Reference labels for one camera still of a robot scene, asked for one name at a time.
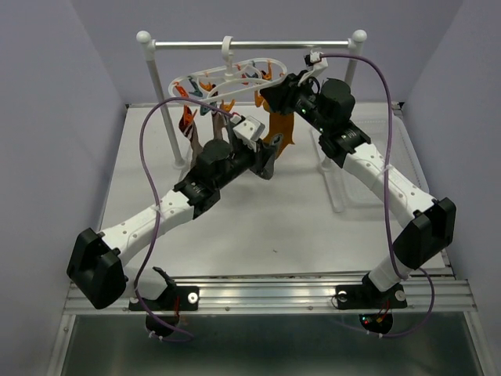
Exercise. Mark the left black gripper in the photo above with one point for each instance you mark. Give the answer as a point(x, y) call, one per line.
point(249, 150)

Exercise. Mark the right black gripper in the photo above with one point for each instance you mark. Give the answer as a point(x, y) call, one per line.
point(280, 96)

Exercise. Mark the mustard brown striped sock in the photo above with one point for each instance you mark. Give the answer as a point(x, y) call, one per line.
point(280, 124)

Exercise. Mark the yellow orange clothes peg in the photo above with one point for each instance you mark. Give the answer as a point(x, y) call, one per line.
point(227, 107)

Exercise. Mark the maroon white striped sock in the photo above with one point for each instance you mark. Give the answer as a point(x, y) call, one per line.
point(191, 133)

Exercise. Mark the white round clip hanger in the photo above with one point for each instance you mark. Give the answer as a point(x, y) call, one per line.
point(231, 81)

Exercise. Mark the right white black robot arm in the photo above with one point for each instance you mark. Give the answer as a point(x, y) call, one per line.
point(427, 223)

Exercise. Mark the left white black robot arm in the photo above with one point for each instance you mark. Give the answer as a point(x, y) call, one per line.
point(98, 259)

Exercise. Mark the teal clothes peg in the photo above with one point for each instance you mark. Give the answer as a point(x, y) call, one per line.
point(206, 109)

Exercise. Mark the white plastic laundry basket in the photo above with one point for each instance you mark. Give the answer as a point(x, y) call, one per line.
point(403, 157)

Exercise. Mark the white clothes drying rack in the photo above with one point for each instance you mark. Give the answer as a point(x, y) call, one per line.
point(150, 46)

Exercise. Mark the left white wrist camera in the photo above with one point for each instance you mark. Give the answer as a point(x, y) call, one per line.
point(247, 129)

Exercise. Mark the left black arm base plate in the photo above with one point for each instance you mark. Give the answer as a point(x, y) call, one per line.
point(176, 299)

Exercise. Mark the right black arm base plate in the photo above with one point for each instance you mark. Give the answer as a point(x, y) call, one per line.
point(362, 296)

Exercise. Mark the aluminium rail frame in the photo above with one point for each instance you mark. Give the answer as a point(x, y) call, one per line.
point(279, 326)

